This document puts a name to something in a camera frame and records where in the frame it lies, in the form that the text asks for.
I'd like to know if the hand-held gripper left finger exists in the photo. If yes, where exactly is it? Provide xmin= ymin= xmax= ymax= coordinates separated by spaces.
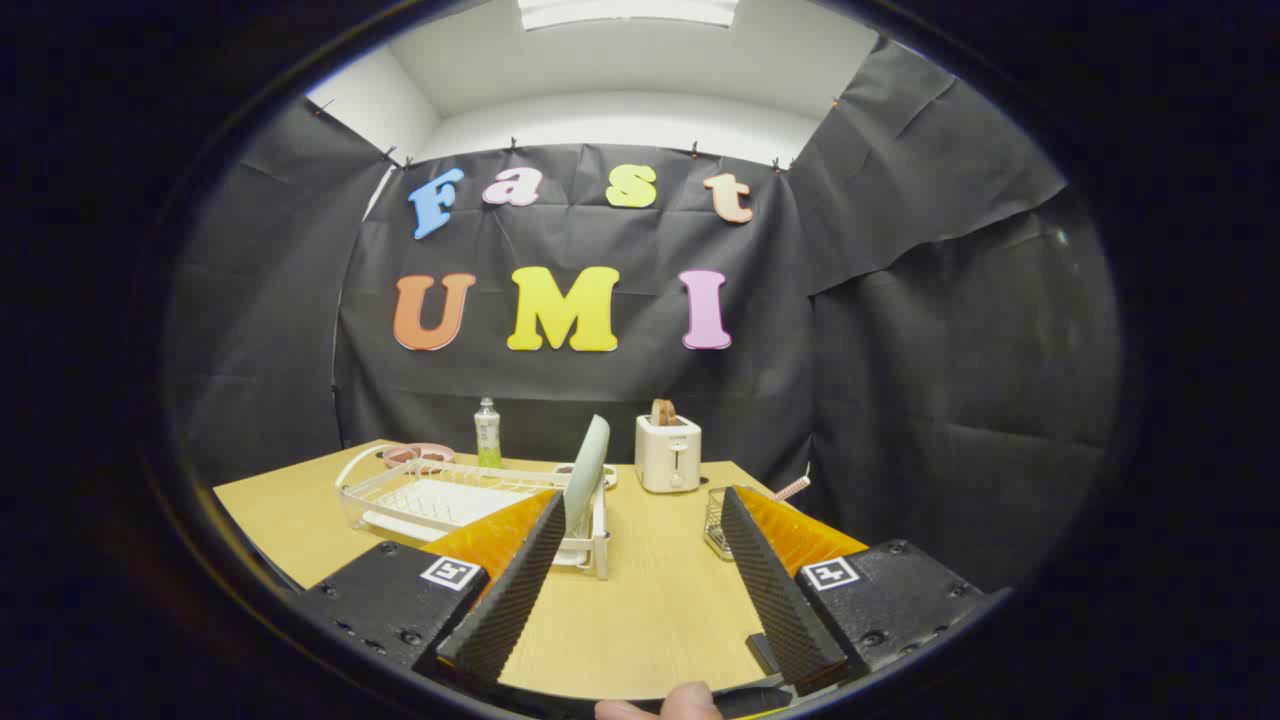
xmin=298 ymin=488 xmax=569 ymax=689

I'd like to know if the cream toaster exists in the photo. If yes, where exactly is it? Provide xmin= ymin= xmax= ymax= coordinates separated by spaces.
xmin=635 ymin=413 xmax=703 ymax=494

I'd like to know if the pale green plate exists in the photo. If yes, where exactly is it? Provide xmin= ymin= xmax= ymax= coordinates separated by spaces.
xmin=563 ymin=414 xmax=611 ymax=536

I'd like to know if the pink plate with food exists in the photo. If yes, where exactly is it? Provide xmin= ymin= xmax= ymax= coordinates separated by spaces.
xmin=382 ymin=443 xmax=456 ymax=469

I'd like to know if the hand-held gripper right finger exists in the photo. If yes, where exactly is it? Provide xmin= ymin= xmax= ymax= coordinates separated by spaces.
xmin=720 ymin=485 xmax=989 ymax=699

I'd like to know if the white drain tray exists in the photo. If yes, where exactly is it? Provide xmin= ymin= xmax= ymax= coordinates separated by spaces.
xmin=362 ymin=478 xmax=601 ymax=566

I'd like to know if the metal wire basket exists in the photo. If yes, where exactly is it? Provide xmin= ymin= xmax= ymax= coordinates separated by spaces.
xmin=703 ymin=485 xmax=761 ymax=561

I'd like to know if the white divided sauce dish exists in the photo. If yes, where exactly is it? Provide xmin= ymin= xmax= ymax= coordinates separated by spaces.
xmin=553 ymin=463 xmax=619 ymax=491

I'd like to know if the ceiling light panel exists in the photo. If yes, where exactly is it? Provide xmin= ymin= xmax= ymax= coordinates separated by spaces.
xmin=517 ymin=0 xmax=739 ymax=31

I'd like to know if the green liquid clear bottle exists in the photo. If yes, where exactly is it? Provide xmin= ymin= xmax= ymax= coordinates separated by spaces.
xmin=474 ymin=397 xmax=504 ymax=469

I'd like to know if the white wire dish rack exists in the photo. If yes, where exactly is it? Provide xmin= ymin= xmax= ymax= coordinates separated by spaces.
xmin=335 ymin=443 xmax=611 ymax=581

